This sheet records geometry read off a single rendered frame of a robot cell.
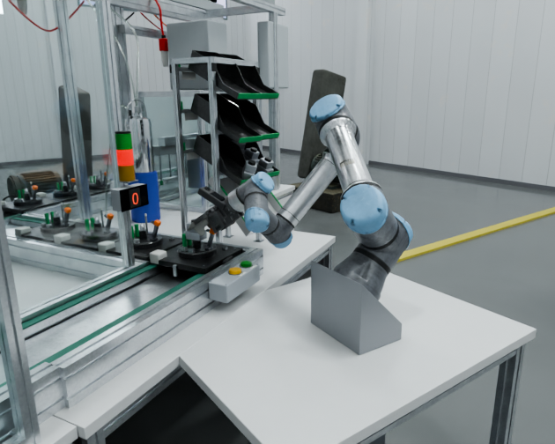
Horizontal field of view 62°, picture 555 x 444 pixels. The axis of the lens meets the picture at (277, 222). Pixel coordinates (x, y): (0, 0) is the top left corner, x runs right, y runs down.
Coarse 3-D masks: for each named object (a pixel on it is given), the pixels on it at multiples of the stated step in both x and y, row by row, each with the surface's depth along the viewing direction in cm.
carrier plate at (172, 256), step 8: (176, 248) 174; (232, 248) 173; (240, 248) 173; (168, 256) 165; (176, 256) 165; (216, 256) 165; (224, 256) 164; (160, 264) 162; (168, 264) 160; (184, 264) 157; (192, 264) 157; (200, 264) 157; (208, 264) 157; (216, 264) 159; (200, 272) 155
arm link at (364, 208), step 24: (336, 96) 145; (312, 120) 146; (336, 120) 140; (336, 144) 137; (336, 168) 134; (360, 168) 128; (360, 192) 119; (360, 216) 116; (384, 216) 117; (360, 240) 125; (384, 240) 122
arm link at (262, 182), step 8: (256, 176) 146; (264, 176) 148; (248, 184) 148; (256, 184) 146; (264, 184) 145; (272, 184) 149; (240, 192) 150; (248, 192) 146; (264, 192) 147; (240, 200) 150
